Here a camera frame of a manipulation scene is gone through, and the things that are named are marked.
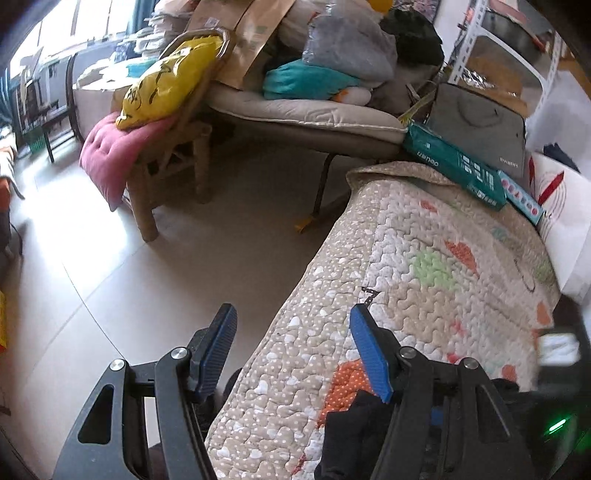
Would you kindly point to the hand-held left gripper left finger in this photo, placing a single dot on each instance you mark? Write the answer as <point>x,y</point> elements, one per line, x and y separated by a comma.
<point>217,350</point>

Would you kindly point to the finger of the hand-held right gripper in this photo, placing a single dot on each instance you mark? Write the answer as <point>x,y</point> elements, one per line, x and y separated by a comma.
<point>437,415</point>

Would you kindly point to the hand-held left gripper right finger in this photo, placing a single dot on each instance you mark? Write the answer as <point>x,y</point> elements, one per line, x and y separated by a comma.
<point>369,355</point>

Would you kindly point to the black pants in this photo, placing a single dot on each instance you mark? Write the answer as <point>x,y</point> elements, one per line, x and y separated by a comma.
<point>346,438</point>

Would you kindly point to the quilted heart-print blanket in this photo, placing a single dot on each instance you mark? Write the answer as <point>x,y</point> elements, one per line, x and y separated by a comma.
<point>392,258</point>

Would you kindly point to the wooden chair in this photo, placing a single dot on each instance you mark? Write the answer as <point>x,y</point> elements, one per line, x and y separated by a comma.
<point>145,207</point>

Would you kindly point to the white paper bag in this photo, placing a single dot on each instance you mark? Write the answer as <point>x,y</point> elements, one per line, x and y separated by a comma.
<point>568,230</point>

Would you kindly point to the light blue dotted box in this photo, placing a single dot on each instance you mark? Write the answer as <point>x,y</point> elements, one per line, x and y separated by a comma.
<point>521,198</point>

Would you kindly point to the long green box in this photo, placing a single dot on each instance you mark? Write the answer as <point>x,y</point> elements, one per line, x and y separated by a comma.
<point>443,157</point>

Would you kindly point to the pink seat cushion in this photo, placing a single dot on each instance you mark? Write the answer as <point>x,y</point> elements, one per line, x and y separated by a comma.
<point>115,157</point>

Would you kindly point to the grey laptop bag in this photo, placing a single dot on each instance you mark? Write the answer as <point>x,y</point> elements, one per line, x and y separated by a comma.
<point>475,124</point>

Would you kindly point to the white orange plush toy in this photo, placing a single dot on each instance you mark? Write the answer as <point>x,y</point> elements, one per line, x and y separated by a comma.
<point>353,96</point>

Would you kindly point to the yellow pillow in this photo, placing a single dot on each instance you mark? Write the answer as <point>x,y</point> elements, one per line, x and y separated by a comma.
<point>166,78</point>

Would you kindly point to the green crate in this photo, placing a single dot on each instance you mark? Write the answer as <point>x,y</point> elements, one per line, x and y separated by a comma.
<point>32,141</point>

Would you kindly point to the clear bag of grey cloth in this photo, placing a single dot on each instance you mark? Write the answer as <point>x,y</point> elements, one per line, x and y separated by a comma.
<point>346,46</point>

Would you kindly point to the white metal shelf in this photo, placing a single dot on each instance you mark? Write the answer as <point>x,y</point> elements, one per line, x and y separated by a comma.
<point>466,60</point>

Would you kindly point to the brown paper bag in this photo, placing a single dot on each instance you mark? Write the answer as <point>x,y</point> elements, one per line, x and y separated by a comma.
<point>249,41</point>

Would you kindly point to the black bag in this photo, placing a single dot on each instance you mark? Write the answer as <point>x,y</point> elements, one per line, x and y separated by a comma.
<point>411,37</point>

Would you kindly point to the yellow plastic container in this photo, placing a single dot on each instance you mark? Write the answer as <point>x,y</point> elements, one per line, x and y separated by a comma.
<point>381,4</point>

